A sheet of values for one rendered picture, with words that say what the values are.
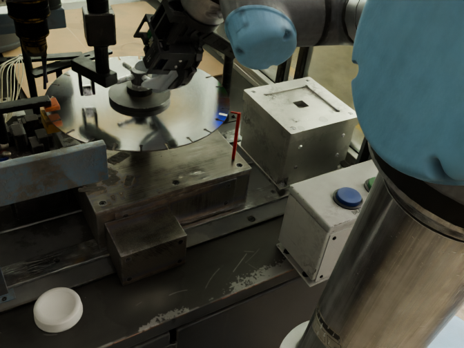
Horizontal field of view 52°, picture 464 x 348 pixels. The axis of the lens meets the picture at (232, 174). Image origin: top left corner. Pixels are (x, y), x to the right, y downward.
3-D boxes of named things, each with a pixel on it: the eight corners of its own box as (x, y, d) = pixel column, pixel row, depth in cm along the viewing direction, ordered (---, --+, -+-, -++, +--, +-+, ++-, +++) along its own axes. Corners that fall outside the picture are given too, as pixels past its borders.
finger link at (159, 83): (128, 90, 82) (148, 57, 75) (159, 89, 85) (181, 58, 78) (133, 105, 81) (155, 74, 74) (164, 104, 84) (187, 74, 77)
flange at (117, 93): (95, 97, 86) (94, 84, 84) (137, 75, 93) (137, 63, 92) (142, 120, 81) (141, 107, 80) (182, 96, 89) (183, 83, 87)
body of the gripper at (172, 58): (130, 37, 75) (161, -19, 66) (177, 39, 80) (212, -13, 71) (146, 79, 73) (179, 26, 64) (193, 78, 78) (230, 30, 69)
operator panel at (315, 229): (383, 204, 102) (406, 147, 93) (422, 239, 95) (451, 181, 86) (275, 245, 90) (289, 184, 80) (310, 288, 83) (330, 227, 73)
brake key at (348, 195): (347, 192, 82) (350, 184, 80) (363, 208, 79) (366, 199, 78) (329, 199, 80) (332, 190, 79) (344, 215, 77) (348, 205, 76)
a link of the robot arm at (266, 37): (337, 29, 53) (311, -44, 57) (242, 32, 50) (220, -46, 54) (311, 72, 60) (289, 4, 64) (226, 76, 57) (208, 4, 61)
